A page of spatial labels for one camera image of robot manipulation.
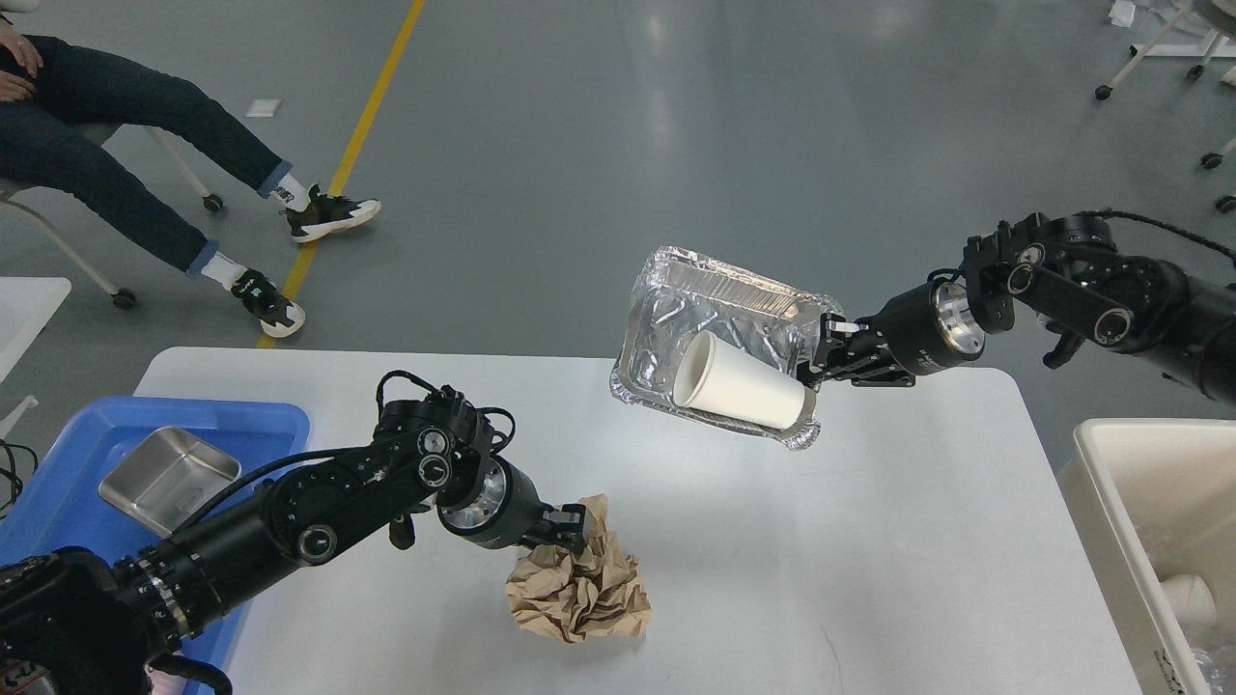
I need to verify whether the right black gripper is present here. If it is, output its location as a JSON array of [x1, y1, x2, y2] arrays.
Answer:
[[811, 279, 986, 390]]

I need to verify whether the white cup in bin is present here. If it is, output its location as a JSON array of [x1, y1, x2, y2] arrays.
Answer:
[[1161, 573, 1219, 627]]

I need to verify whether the person in black sweater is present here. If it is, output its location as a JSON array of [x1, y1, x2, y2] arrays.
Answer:
[[0, 14, 382, 339]]

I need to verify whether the white side table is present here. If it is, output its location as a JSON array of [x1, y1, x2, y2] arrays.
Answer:
[[1, 276, 70, 381]]

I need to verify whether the white rolling cart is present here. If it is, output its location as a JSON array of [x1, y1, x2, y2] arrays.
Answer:
[[1093, 0, 1236, 101]]

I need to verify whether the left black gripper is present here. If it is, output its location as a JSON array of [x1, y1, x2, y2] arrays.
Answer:
[[438, 459, 592, 555]]

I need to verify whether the blue plastic tray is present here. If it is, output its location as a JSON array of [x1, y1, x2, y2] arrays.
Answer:
[[2, 399, 334, 694]]

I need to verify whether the white paper cup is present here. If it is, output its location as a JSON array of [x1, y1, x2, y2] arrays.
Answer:
[[671, 331, 815, 430]]

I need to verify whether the brown paper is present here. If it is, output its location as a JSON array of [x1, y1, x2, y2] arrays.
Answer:
[[506, 493, 653, 644]]

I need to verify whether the aluminium foil tray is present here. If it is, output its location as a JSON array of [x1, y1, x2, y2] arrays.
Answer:
[[609, 246, 842, 453]]

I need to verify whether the small stainless steel tray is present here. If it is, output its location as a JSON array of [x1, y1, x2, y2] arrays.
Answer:
[[98, 427, 241, 538]]

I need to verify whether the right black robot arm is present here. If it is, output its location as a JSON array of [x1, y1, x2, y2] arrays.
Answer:
[[795, 209, 1235, 404]]

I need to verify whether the white wheeled chair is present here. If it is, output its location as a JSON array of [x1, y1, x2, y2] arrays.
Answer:
[[0, 121, 225, 310]]

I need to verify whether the white bin right side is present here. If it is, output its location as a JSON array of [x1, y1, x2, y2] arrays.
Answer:
[[1056, 419, 1235, 694]]

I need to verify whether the black cables left edge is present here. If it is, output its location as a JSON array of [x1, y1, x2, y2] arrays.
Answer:
[[0, 437, 40, 522]]

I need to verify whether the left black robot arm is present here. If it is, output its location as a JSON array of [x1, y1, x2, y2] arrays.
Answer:
[[1, 373, 591, 694]]

